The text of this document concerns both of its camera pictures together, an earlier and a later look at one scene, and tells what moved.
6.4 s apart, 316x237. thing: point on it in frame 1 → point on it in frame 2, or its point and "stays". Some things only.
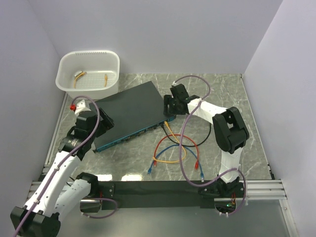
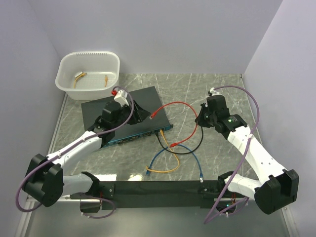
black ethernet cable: (199, 144) → (182, 153)
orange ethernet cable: (166, 123) → (151, 170)
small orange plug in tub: (105, 79) stays
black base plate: (162, 194) stays
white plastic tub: (94, 73) stays
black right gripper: (167, 100) → (202, 122)
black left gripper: (108, 122) → (139, 113)
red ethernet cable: (197, 162) → (155, 111)
